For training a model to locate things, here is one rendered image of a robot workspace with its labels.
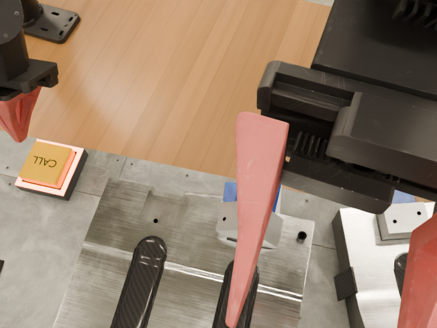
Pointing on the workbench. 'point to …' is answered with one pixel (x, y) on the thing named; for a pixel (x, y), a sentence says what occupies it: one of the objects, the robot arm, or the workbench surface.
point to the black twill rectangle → (345, 284)
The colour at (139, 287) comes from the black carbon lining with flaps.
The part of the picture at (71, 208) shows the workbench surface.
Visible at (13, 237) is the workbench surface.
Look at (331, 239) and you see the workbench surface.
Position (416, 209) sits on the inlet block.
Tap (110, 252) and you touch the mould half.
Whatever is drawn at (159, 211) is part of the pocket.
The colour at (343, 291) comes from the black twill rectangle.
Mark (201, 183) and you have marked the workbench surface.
